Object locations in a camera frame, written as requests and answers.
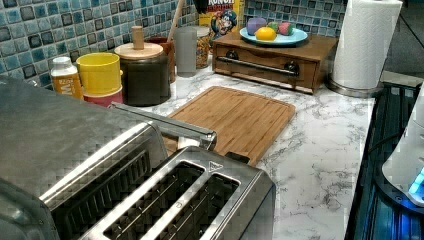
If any glass oven door with handle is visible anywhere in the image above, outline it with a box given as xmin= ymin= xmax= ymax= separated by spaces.
xmin=110 ymin=102 xmax=217 ymax=150

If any stainless steel toaster oven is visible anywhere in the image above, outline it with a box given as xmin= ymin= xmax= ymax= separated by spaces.
xmin=1 ymin=76 xmax=167 ymax=240

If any bamboo cutting board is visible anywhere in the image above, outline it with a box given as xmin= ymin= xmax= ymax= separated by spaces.
xmin=169 ymin=86 xmax=295 ymax=166

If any stainless steel two-slot toaster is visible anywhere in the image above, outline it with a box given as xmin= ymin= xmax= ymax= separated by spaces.
xmin=79 ymin=146 xmax=276 ymax=240

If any dark jar with wooden lid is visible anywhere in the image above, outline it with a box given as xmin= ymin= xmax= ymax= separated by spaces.
xmin=114 ymin=26 xmax=171 ymax=107

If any gray cylindrical canister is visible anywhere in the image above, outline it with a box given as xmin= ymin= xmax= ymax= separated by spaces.
xmin=174 ymin=27 xmax=197 ymax=77

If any brown ceramic utensil holder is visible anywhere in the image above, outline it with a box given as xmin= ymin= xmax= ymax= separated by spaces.
xmin=148 ymin=36 xmax=175 ymax=83

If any clear jar with cereal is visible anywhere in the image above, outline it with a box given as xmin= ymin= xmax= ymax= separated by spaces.
xmin=195 ymin=26 xmax=210 ymax=69

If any red cup under mug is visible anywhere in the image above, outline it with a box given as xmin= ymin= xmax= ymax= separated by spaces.
xmin=83 ymin=88 xmax=123 ymax=107

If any yellow toy lemon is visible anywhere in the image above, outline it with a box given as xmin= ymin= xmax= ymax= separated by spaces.
xmin=255 ymin=27 xmax=277 ymax=41

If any yellow cereal box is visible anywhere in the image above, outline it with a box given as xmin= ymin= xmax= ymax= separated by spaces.
xmin=199 ymin=0 xmax=245 ymax=41

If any purple toy fruit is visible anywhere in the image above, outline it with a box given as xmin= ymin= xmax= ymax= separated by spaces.
xmin=246 ymin=17 xmax=267 ymax=36

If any wooden drawer box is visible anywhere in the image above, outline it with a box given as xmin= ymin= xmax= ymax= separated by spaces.
xmin=212 ymin=33 xmax=338 ymax=94

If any light blue plate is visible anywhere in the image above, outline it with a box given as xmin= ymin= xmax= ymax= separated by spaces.
xmin=239 ymin=28 xmax=308 ymax=46

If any yellow mug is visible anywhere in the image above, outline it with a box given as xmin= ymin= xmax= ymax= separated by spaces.
xmin=76 ymin=53 xmax=121 ymax=95

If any metal paper towel holder base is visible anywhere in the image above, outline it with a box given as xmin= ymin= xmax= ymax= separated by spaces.
xmin=325 ymin=76 xmax=384 ymax=99

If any orange sauce bottle white cap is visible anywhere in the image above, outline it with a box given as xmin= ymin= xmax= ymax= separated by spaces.
xmin=50 ymin=57 xmax=84 ymax=100

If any white paper towel roll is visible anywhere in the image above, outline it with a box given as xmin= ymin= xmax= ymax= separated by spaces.
xmin=333 ymin=0 xmax=402 ymax=90

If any black drawer handle bar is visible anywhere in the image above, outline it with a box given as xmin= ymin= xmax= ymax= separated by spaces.
xmin=216 ymin=50 xmax=300 ymax=77

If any wooden utensil handle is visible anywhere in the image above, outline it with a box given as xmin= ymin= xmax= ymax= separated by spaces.
xmin=167 ymin=0 xmax=185 ymax=43

